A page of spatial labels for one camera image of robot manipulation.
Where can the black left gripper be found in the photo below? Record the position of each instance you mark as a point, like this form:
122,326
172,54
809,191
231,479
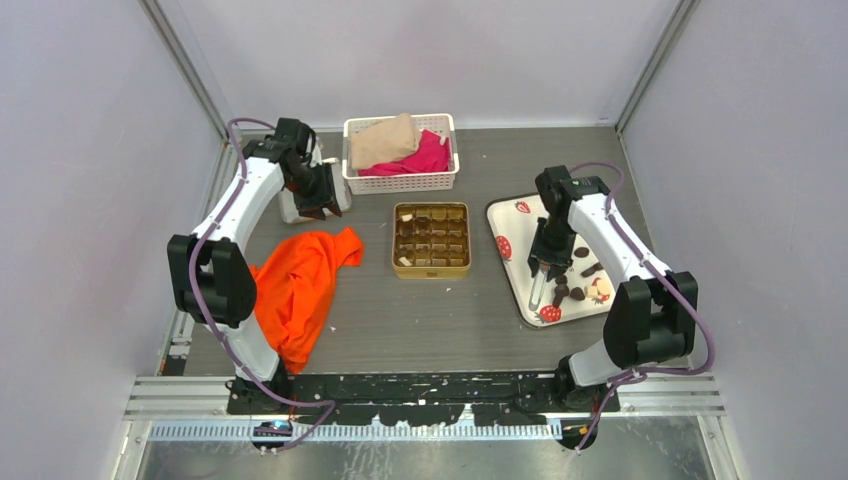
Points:
324,198

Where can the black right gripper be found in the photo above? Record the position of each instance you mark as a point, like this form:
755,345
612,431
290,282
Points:
558,260

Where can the metal tongs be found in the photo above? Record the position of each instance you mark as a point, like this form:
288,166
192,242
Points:
538,287

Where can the gold chocolate tray box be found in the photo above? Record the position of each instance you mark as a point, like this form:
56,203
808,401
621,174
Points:
431,241

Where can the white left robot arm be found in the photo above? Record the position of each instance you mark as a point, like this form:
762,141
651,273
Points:
210,278

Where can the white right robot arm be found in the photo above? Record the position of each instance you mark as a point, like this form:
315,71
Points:
652,316

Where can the strawberry pattern tray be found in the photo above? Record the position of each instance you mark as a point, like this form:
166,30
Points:
584,290

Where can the beige cloth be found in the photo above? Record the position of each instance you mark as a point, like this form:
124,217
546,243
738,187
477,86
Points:
386,141

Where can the orange cloth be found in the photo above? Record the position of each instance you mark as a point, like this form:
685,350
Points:
296,287

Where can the pink cloth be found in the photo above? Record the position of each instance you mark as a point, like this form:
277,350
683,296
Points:
433,156

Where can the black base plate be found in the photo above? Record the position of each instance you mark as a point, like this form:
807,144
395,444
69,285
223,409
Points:
424,399

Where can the white slotted cable duct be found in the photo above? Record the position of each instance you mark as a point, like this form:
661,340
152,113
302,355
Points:
277,431

